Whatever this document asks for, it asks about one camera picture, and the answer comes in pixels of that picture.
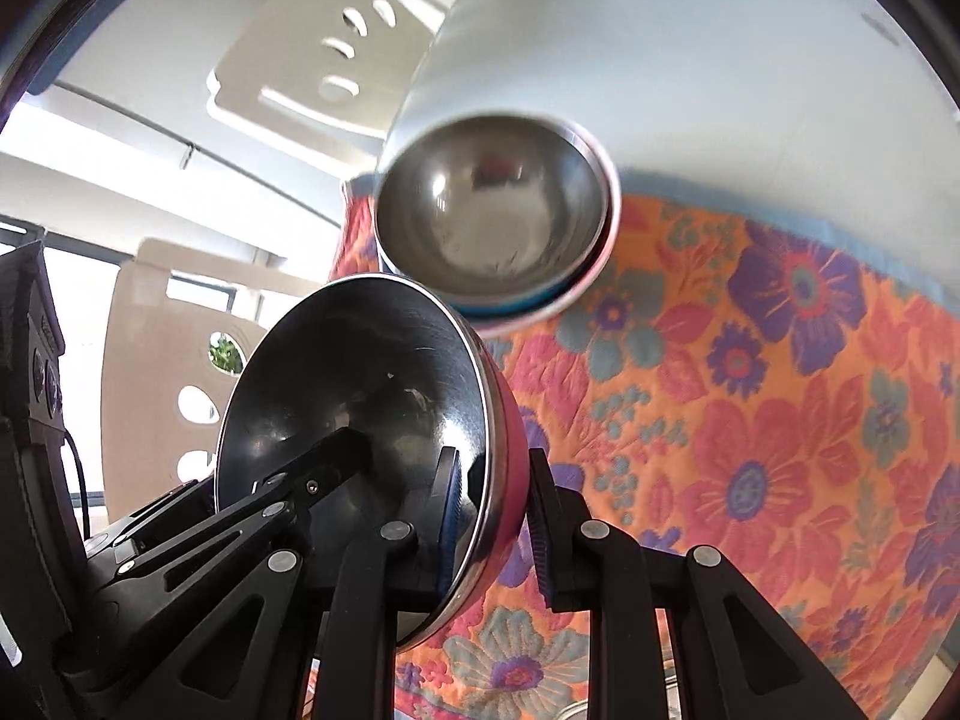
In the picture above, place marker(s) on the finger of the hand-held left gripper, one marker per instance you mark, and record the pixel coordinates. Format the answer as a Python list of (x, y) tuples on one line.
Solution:
[(172, 510), (315, 476)]

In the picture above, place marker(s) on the window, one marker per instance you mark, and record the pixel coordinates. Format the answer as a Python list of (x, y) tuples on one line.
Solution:
[(82, 292)]

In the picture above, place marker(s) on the white chair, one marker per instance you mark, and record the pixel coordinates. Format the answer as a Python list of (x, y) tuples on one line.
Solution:
[(300, 52)]

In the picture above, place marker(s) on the beige chair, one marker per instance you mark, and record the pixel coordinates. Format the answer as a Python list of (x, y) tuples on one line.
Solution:
[(142, 330)]

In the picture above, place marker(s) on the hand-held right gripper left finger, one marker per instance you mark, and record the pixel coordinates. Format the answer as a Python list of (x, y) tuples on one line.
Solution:
[(450, 517)]

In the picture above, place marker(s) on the blue steel bowl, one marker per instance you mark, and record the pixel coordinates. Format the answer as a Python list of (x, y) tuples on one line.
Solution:
[(487, 217)]

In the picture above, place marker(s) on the orange floral tablecloth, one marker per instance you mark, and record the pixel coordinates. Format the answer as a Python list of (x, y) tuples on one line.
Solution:
[(750, 390)]

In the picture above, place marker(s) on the pink patterned bowl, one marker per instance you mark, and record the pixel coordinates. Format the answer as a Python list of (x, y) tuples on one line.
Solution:
[(517, 322)]

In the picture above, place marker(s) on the red steel bowl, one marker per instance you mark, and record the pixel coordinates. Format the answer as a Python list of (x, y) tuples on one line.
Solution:
[(360, 367)]

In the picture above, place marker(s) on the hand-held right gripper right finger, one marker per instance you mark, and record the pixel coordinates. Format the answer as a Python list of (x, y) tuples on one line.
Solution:
[(541, 547)]

